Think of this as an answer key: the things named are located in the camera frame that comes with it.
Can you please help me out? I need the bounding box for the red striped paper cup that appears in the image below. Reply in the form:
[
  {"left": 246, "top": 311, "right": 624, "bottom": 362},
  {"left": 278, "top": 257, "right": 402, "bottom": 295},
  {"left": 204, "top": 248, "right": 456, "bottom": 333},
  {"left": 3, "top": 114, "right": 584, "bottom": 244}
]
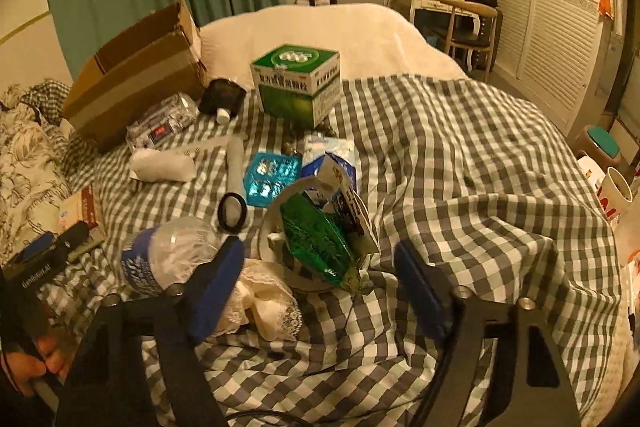
[{"left": 597, "top": 167, "right": 636, "bottom": 228}]

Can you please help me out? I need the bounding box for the white hair dryer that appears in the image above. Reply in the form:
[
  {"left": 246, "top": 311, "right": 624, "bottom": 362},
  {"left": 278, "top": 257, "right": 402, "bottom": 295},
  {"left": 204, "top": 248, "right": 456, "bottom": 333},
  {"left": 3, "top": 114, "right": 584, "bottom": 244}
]
[{"left": 218, "top": 137, "right": 249, "bottom": 236}]

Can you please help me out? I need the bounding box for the white bedspread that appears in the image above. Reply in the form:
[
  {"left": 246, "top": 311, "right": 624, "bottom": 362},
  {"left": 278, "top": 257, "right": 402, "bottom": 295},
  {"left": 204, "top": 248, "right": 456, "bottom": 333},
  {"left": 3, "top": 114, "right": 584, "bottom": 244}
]
[{"left": 199, "top": 3, "right": 468, "bottom": 80}]

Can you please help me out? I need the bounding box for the clear water bottle blue label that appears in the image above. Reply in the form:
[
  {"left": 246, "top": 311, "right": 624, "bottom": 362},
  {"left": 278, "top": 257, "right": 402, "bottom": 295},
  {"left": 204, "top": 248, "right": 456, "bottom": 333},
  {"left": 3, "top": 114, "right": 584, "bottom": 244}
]
[{"left": 120, "top": 216, "right": 226, "bottom": 300}]

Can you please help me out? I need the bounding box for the white tissue roll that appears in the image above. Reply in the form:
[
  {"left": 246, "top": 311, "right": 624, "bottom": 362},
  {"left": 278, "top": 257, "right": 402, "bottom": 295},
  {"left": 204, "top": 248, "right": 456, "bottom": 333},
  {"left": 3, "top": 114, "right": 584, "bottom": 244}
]
[{"left": 129, "top": 149, "right": 197, "bottom": 184}]

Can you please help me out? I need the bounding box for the white and blue packet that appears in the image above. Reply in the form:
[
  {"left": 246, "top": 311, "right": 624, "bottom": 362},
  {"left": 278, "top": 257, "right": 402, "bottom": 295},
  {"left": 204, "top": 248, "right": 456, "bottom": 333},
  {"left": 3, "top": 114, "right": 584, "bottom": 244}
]
[{"left": 302, "top": 133, "right": 357, "bottom": 180}]

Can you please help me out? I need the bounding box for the small printed white carton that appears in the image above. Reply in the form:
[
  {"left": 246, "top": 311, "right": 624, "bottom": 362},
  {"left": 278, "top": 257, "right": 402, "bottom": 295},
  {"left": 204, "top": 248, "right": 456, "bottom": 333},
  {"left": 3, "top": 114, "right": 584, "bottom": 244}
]
[{"left": 300, "top": 154, "right": 381, "bottom": 255}]

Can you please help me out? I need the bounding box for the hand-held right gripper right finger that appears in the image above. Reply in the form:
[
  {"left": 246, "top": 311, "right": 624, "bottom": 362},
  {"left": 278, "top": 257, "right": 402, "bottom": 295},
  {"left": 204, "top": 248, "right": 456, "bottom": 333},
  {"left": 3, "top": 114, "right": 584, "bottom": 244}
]
[{"left": 394, "top": 239, "right": 583, "bottom": 427}]

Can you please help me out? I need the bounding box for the blue blister pack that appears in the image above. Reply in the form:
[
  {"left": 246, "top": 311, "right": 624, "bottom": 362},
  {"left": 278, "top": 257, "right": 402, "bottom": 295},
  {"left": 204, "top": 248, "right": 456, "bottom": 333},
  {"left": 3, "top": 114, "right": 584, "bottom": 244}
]
[{"left": 244, "top": 151, "right": 303, "bottom": 208}]

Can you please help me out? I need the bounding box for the teal topped stool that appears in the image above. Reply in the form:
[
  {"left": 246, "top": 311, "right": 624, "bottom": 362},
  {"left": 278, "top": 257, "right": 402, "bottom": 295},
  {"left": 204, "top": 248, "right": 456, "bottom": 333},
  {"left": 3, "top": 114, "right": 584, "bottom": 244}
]
[{"left": 575, "top": 125, "right": 621, "bottom": 168}]

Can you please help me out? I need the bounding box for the floral pillow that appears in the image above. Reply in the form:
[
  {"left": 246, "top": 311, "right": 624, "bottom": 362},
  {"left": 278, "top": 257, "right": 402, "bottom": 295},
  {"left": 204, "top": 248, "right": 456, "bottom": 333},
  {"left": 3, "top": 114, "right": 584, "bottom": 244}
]
[{"left": 0, "top": 79, "right": 76, "bottom": 258}]

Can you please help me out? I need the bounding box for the brown book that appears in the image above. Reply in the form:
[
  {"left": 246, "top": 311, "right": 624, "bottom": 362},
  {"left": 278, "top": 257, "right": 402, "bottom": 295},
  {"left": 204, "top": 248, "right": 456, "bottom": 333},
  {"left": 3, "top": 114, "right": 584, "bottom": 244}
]
[{"left": 57, "top": 186, "right": 107, "bottom": 250}]

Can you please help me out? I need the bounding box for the black pouch with white cap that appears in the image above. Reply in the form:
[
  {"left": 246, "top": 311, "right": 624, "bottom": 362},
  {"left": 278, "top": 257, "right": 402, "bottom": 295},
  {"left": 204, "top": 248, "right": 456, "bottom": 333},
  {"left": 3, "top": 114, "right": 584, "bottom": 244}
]
[{"left": 198, "top": 78, "right": 246, "bottom": 124}]

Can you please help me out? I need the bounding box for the brown cardboard box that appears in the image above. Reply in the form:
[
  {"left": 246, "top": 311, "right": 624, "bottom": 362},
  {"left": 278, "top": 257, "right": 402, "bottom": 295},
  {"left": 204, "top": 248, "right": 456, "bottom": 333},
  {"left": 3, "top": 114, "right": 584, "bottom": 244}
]
[{"left": 61, "top": 0, "right": 208, "bottom": 154}]

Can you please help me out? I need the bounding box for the white dressing table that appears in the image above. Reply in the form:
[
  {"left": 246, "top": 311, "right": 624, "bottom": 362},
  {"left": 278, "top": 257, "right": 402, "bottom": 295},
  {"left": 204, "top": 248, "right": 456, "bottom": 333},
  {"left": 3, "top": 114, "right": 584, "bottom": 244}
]
[{"left": 392, "top": 0, "right": 481, "bottom": 28}]

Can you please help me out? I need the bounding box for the person's left hand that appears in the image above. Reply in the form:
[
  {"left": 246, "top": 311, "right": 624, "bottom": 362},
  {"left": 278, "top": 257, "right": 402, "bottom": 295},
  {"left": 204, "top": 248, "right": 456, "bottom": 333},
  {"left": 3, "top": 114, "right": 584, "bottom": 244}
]
[{"left": 0, "top": 337, "right": 72, "bottom": 400}]

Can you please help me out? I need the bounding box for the white plush toy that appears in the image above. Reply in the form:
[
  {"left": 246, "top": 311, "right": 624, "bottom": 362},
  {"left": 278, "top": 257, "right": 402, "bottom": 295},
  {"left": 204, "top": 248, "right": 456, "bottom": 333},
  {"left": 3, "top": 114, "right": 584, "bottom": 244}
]
[{"left": 220, "top": 257, "right": 303, "bottom": 342}]

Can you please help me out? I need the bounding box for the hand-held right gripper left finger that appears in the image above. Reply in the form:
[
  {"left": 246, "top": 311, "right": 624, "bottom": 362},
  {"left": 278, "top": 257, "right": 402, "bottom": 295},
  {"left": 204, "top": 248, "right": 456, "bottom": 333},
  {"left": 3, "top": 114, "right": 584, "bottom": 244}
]
[{"left": 55, "top": 234, "right": 246, "bottom": 427}]

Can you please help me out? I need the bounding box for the white louvred wardrobe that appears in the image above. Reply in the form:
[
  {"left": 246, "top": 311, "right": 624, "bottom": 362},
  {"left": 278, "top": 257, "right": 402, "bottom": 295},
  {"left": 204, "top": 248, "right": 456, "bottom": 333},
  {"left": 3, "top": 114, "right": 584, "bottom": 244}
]
[{"left": 487, "top": 0, "right": 621, "bottom": 132}]

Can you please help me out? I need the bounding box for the wooden chair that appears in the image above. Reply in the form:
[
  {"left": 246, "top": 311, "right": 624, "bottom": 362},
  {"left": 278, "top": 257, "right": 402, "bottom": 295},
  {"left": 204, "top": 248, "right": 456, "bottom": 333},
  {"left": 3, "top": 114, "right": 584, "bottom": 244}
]
[{"left": 440, "top": 0, "right": 501, "bottom": 75}]

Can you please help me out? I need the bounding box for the grey checked blanket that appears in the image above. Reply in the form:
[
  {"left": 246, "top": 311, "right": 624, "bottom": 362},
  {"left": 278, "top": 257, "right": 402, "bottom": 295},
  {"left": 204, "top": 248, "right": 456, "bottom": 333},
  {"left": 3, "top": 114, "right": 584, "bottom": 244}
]
[{"left": 30, "top": 74, "right": 626, "bottom": 427}]

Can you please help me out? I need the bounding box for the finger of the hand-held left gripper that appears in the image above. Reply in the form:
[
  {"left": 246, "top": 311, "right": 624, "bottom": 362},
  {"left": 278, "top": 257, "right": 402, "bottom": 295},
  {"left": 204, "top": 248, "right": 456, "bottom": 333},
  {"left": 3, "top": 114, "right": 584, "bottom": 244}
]
[
  {"left": 10, "top": 231, "right": 57, "bottom": 264},
  {"left": 52, "top": 222, "right": 97, "bottom": 264}
]

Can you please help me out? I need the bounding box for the green foil snack packet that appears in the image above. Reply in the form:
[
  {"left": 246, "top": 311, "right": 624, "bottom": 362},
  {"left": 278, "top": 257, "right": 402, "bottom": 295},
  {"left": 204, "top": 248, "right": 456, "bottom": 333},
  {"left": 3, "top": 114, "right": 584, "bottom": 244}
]
[{"left": 279, "top": 194, "right": 371, "bottom": 293}]

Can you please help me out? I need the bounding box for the green medicine box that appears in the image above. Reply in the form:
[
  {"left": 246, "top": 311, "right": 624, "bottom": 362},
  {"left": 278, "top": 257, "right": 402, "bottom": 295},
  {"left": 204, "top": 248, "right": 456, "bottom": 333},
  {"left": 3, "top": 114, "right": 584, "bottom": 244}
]
[{"left": 250, "top": 43, "right": 342, "bottom": 129}]

